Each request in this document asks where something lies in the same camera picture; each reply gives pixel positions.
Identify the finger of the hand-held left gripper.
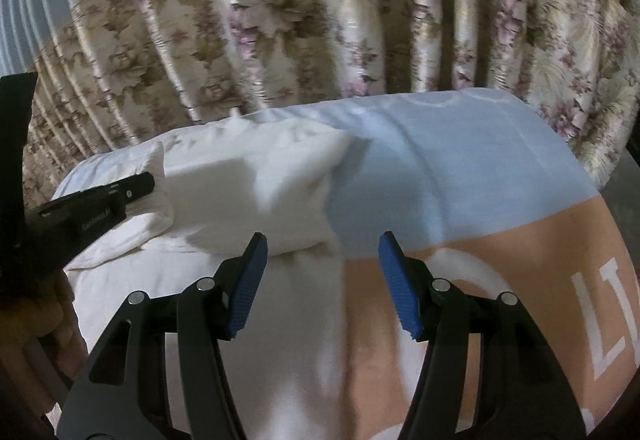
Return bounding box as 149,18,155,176
37,171,156,226

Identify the person's left hand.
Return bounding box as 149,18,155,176
20,267,81,371

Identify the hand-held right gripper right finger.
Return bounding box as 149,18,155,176
378,230,586,440

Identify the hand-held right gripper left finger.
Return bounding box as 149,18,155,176
57,233,269,440

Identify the white cloth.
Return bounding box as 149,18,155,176
52,117,373,440

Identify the floral curtain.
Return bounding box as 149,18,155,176
22,0,640,201

